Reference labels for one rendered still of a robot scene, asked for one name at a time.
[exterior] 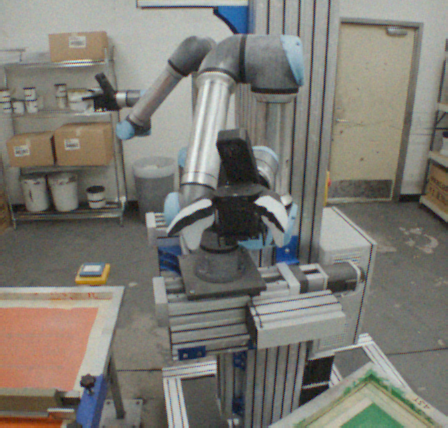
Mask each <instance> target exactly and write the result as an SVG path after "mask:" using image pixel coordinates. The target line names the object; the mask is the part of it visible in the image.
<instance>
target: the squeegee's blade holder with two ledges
mask: <svg viewBox="0 0 448 428"><path fill-rule="evenodd" d="M49 416H50V413H49V412H28V411H24V412H18V411H9V412H8V411H0V417H6V418H8V417H16V418H23V417H25V418H37V419H38V418H49Z"/></svg>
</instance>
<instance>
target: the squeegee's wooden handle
mask: <svg viewBox="0 0 448 428"><path fill-rule="evenodd" d="M62 407H63V404H62V400H61V399H60V396H59V392H58V389H57V388H53V389H47V388H36V389H34V388H21V387H19V388H10V387H3V388H0V411H8V412H9V411H18V412H24V411H28V412H49V413H50V411H48V409H49V408H62Z"/></svg>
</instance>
